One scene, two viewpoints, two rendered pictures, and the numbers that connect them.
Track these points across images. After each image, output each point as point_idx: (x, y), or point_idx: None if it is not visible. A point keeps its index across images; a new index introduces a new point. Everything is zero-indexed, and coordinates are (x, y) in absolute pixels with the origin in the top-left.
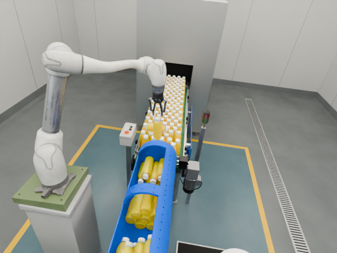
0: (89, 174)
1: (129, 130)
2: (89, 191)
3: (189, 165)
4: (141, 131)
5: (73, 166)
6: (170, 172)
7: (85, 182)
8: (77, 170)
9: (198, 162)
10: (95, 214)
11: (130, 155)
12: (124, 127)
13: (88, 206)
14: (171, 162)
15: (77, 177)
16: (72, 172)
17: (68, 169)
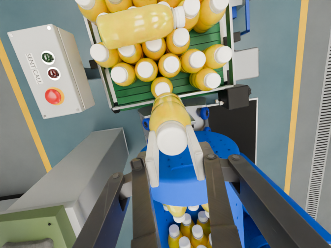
0: (67, 208)
1: (54, 81)
2: (85, 195)
3: (236, 69)
4: (92, 57)
5: (27, 220)
6: (242, 237)
7: (74, 223)
8: (43, 227)
9: (256, 51)
10: (105, 157)
11: (98, 76)
12: (24, 67)
13: (97, 186)
14: (240, 212)
15: (57, 241)
16: (39, 233)
17: (25, 229)
